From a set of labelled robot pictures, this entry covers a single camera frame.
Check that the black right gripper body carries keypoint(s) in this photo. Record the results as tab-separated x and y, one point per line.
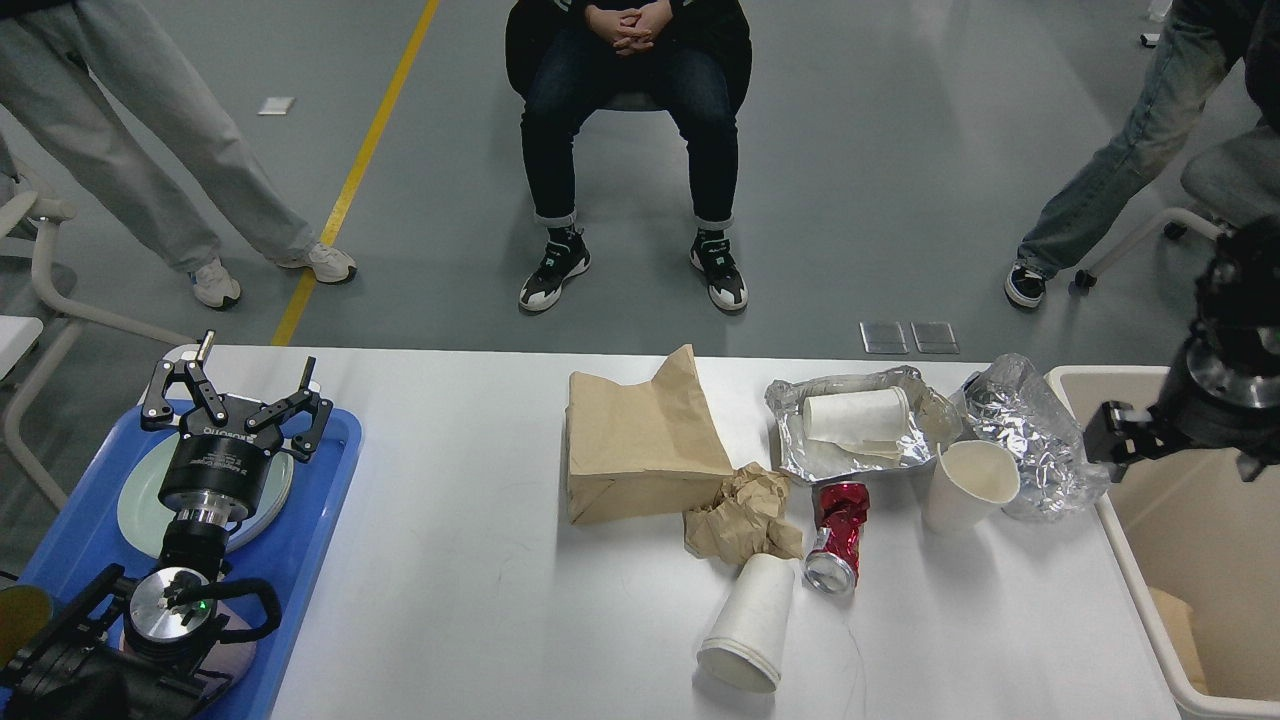
1188	416

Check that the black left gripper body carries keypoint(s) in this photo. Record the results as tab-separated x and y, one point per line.
217	476

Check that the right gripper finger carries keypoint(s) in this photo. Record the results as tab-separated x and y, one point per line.
1119	434
1251	464

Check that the green plate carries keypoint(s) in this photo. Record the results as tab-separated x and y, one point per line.
142	518

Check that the aluminium foil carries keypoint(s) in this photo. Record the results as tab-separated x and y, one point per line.
1010	404

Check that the white paper cup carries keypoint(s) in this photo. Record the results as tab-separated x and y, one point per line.
746	645
971	480

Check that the pink mug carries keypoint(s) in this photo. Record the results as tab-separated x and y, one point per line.
226	663

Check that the large brown paper bag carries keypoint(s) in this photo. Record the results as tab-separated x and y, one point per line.
642	450

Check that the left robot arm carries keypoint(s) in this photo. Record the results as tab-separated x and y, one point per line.
168	644

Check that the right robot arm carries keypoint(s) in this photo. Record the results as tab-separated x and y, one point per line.
1222	388

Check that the pink plate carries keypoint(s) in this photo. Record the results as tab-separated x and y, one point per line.
252	528

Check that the beige plastic bin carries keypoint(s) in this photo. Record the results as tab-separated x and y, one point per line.
1189	526

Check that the blue plastic tray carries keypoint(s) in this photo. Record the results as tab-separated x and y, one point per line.
289	553

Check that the floor socket plate right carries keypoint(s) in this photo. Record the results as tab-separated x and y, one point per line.
935	338

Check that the floor socket plate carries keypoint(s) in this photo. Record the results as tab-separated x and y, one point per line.
884	338
935	338

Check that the dark teal cup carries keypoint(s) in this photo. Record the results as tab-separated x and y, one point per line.
25	611

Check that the paper cup in foil tray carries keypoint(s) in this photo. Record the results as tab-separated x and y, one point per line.
857	419

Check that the white office chair right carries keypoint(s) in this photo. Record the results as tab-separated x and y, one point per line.
1230	185

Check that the floor socket plate left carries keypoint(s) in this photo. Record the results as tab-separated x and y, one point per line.
884	338

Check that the aluminium foil tray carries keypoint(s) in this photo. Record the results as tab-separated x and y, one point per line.
933	423

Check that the crushed red can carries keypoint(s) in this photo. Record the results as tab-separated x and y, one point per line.
841	510

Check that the white paper scrap on floor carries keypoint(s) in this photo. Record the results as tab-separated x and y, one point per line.
276	106

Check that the seated person on right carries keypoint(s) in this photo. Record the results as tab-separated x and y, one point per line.
1200	43

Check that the crumpled brown paper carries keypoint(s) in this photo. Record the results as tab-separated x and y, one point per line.
747	517

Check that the lying white paper cup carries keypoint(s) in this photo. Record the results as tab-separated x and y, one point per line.
746	645

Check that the seated person dark jeans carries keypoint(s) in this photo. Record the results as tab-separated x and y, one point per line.
696	57

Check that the chair under middle person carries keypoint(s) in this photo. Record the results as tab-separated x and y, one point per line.
632	101

